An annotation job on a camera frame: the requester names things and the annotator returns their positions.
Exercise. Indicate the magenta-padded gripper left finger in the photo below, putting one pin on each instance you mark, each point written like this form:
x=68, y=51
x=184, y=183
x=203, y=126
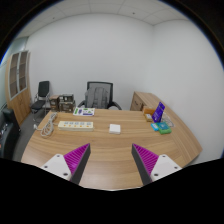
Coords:
x=60, y=165

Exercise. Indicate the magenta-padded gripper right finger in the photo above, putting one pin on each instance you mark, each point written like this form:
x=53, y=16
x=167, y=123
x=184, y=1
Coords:
x=163, y=165

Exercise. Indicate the white charger block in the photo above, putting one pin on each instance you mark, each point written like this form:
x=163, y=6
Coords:
x=115, y=129

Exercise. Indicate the blue box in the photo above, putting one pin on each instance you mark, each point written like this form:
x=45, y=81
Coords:
x=154, y=126

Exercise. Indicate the cream power strip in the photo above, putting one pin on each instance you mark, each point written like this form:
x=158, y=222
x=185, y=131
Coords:
x=75, y=125

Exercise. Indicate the small tan box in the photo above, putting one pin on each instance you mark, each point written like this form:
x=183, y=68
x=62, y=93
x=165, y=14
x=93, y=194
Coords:
x=148, y=117

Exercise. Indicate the purple packet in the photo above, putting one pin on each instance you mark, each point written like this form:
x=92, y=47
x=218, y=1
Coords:
x=158, y=112

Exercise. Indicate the orange box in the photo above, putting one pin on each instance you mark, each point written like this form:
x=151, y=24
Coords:
x=148, y=110

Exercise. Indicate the printed white leaflet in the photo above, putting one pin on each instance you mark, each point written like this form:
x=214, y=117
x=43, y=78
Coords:
x=83, y=111

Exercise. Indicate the black leather armchair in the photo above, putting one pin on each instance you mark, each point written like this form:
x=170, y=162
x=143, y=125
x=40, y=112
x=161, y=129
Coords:
x=8, y=136

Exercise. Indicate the wooden drawer unit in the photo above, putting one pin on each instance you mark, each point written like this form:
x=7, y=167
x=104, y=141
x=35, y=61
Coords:
x=141, y=98

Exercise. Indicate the wooden glass-door cabinet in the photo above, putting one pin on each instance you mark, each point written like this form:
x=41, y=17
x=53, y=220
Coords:
x=20, y=103

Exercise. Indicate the grey backpack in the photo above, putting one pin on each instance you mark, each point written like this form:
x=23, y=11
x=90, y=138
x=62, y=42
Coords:
x=96, y=97

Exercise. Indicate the black visitor chair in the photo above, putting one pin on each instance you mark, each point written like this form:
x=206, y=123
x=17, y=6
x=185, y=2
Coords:
x=43, y=88

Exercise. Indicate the black mesh office chair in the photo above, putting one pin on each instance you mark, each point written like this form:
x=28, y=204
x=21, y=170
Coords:
x=108, y=87

